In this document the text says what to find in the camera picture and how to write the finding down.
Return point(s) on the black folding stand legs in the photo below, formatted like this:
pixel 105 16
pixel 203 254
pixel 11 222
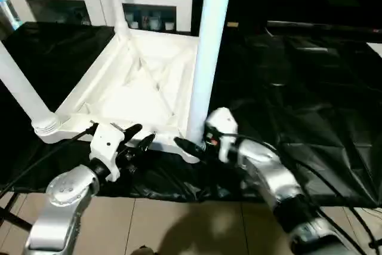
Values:
pixel 13 218

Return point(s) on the black plastic mat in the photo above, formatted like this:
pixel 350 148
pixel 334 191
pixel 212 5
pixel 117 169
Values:
pixel 310 106

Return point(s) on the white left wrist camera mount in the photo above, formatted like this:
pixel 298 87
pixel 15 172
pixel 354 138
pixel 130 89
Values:
pixel 106 144

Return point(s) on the black robot left foot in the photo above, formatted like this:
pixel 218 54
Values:
pixel 143 251

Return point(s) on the light blue translucent pole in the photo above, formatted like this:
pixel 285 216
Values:
pixel 7 10

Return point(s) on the white plastic table leg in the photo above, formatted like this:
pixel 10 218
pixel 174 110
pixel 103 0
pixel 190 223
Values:
pixel 24 94
pixel 209 40
pixel 117 1

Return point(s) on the white flat sheet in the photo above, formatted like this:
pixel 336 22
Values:
pixel 378 49

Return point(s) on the small tan label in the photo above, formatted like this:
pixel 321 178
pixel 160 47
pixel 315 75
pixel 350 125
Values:
pixel 233 25

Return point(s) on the white jar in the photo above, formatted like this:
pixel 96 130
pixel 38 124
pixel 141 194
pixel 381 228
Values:
pixel 154 24

